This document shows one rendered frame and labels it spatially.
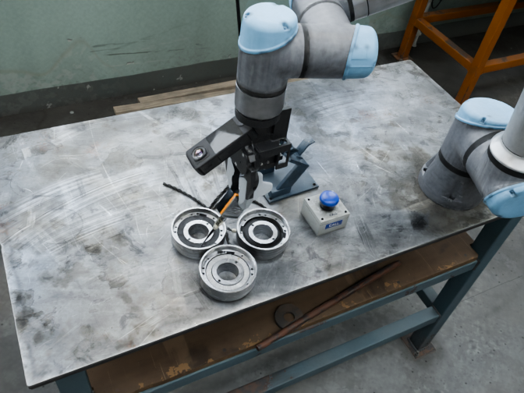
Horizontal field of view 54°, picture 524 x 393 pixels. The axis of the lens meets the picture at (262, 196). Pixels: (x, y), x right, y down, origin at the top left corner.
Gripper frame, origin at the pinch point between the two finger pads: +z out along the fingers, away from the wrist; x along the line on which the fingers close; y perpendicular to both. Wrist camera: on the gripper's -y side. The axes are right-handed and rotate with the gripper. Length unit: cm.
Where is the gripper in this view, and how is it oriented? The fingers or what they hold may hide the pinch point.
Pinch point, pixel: (236, 199)
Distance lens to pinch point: 92.9
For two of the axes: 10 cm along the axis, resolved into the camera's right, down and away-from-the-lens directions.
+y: 8.7, -2.9, 4.0
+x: -4.8, -6.8, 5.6
